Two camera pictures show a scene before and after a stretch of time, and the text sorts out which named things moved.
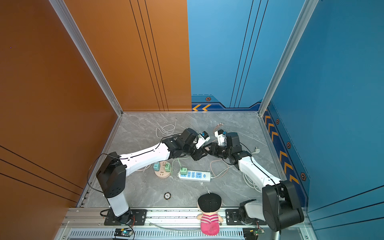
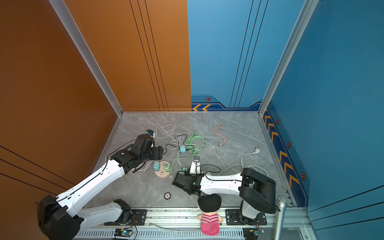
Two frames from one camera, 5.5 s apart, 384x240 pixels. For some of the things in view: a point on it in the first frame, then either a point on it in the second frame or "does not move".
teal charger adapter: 156,166 does not move
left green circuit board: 123,232 does not move
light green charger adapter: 167,167 does not move
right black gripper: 213,149 -> 186,174
